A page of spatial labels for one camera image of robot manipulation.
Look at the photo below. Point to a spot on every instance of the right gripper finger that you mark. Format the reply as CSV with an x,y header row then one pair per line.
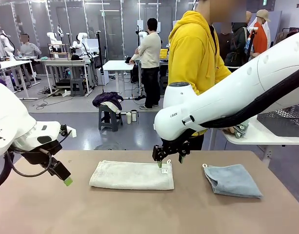
x,y
184,150
159,153

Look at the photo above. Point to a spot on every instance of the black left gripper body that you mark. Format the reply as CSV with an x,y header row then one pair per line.
x,y
42,157

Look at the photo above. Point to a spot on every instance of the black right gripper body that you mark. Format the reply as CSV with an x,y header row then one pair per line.
x,y
173,147

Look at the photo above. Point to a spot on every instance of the cream white towel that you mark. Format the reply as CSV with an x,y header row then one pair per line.
x,y
129,175

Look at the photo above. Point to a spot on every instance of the light blue towel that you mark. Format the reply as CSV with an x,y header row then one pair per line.
x,y
234,181

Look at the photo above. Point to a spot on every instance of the dark green towel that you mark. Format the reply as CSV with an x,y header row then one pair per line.
x,y
242,131

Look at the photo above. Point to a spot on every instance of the dark grey woven basket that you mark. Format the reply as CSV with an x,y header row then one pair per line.
x,y
281,124

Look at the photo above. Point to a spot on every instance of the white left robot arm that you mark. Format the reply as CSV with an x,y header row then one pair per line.
x,y
7,117

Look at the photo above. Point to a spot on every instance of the white lab robot arm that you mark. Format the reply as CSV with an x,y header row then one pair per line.
x,y
7,47
51,36
78,44

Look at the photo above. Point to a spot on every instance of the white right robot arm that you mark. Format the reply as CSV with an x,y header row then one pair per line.
x,y
212,104

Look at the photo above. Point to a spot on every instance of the person's right hand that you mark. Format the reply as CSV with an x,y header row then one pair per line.
x,y
229,131

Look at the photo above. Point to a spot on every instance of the black and white bottle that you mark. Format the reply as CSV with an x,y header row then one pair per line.
x,y
134,116

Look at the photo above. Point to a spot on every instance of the white tumbler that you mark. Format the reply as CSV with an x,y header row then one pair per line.
x,y
128,118

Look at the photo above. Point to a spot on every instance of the round floor plate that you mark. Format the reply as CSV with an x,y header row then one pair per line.
x,y
110,146

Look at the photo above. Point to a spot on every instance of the dark grey plastic stool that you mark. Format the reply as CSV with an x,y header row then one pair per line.
x,y
101,122

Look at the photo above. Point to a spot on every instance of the cream garment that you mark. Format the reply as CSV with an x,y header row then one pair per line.
x,y
112,106

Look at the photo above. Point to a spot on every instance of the white side table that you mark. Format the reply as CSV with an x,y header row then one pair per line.
x,y
256,139

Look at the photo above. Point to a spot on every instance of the grey step stool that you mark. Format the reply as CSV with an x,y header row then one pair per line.
x,y
77,90

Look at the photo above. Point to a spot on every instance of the dark purple clothes pile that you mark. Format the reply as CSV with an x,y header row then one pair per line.
x,y
107,97

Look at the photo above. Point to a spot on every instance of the person in yellow hoodie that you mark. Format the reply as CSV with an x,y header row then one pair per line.
x,y
190,61

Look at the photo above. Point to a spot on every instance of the yellow box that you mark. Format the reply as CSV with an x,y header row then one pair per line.
x,y
164,53

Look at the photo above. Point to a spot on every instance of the person in cream sweater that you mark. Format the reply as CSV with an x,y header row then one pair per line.
x,y
149,53

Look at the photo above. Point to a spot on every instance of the long white desk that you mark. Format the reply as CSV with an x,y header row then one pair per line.
x,y
15,64

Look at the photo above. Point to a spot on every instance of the grey metal workbench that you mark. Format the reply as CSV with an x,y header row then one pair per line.
x,y
64,62

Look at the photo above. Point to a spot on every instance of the white standing desk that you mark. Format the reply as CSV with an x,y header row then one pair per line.
x,y
115,65

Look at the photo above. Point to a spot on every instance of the black bag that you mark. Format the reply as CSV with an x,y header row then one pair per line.
x,y
128,59

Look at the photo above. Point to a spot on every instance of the small wooden shelf rack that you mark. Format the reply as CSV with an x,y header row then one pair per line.
x,y
57,52

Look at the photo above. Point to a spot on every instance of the seated person in grey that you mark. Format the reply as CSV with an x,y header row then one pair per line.
x,y
28,50

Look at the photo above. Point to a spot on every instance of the black stand pole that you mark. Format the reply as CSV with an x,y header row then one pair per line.
x,y
99,56

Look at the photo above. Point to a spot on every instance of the mannequin in dark jacket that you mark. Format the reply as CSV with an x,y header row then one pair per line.
x,y
239,44

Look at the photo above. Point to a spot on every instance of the black tripod with white top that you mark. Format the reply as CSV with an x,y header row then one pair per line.
x,y
252,36

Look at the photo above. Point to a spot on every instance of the mannequin in orange with cap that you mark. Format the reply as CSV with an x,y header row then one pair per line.
x,y
260,39

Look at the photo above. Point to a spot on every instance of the clothes rack with coats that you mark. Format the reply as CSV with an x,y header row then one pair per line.
x,y
281,36

